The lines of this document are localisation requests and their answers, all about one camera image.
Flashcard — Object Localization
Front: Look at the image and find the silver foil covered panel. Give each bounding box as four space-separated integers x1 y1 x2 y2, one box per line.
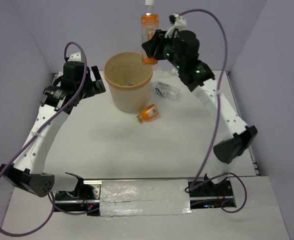
99 179 191 217

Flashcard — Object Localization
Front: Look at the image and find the clear bottle green-white label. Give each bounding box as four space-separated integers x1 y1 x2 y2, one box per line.
152 81 180 102

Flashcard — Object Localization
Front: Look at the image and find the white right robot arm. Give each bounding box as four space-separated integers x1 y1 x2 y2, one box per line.
142 14 257 196

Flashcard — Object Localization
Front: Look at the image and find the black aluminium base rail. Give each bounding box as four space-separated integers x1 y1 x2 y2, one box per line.
54 179 236 216

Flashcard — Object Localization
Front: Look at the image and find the clear crushed bottle back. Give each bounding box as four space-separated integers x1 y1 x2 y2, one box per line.
153 68 178 79

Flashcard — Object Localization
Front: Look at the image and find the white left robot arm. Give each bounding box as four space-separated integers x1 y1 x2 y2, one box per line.
3 52 106 199

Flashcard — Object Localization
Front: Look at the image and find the water bottle colourful label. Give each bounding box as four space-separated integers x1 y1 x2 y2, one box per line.
124 83 134 87

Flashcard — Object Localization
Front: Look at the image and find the small orange juice bottle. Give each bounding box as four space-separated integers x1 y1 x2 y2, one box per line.
136 104 159 123

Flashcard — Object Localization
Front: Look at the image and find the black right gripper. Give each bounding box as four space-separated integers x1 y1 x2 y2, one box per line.
141 29 182 70

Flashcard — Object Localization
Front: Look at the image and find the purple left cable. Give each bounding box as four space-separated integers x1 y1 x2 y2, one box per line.
0 41 101 238

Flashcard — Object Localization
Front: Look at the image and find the tall orange drink bottle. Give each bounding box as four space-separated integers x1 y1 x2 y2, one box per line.
140 0 160 65

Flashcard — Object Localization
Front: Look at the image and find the beige plastic bin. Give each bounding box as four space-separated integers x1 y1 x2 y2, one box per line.
103 52 153 113

